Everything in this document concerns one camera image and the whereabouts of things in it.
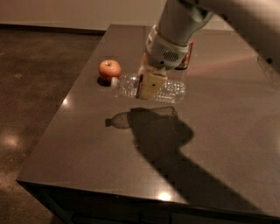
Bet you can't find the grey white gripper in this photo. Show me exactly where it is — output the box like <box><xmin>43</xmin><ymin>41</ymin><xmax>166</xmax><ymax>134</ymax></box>
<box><xmin>136</xmin><ymin>25</ymin><xmax>188</xmax><ymax>100</ymax></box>

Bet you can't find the clear plastic water bottle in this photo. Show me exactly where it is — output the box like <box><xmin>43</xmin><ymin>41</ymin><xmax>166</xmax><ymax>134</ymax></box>
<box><xmin>110</xmin><ymin>73</ymin><xmax>186</xmax><ymax>103</ymax></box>

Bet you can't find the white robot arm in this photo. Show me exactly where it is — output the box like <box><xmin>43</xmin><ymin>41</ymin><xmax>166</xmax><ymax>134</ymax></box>
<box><xmin>137</xmin><ymin>0</ymin><xmax>280</xmax><ymax>100</ymax></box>

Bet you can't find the red soda can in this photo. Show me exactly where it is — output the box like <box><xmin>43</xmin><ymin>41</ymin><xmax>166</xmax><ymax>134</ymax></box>
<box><xmin>176</xmin><ymin>39</ymin><xmax>194</xmax><ymax>70</ymax></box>

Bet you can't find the red apple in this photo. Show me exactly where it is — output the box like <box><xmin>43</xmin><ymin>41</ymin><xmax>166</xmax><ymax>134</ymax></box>
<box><xmin>98</xmin><ymin>59</ymin><xmax>122</xmax><ymax>82</ymax></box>

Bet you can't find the dark brown table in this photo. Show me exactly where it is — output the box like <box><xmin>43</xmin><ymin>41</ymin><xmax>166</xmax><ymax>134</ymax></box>
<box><xmin>17</xmin><ymin>24</ymin><xmax>280</xmax><ymax>224</ymax></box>

